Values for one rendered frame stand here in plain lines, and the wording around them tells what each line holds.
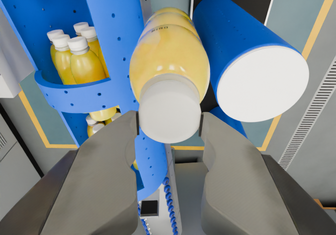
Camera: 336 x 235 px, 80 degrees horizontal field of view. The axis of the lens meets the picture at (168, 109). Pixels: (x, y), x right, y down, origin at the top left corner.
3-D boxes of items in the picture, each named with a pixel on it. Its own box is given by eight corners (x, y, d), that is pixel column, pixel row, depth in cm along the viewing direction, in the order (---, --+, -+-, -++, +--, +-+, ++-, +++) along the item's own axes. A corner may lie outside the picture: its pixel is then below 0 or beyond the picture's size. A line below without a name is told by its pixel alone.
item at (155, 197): (143, 192, 121) (140, 219, 108) (142, 188, 118) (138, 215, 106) (160, 191, 120) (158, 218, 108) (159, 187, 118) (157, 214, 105)
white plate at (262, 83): (216, 125, 73) (215, 123, 74) (296, 119, 71) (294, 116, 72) (218, 52, 57) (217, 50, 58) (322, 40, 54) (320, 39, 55)
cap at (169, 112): (202, 120, 14) (206, 138, 13) (150, 130, 15) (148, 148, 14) (193, 71, 12) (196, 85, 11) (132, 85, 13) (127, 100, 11)
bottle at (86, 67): (109, 123, 51) (84, 53, 40) (85, 121, 53) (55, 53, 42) (121, 106, 57) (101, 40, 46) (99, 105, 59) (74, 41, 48)
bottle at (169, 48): (197, 51, 30) (227, 135, 15) (152, 62, 31) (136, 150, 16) (189, -1, 26) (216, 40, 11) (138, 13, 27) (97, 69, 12)
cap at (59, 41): (51, 48, 47) (48, 40, 46) (59, 42, 50) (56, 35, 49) (67, 46, 46) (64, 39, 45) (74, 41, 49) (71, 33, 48)
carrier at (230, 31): (193, 42, 144) (233, 37, 142) (214, 124, 74) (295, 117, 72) (191, -3, 127) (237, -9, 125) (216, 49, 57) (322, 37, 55)
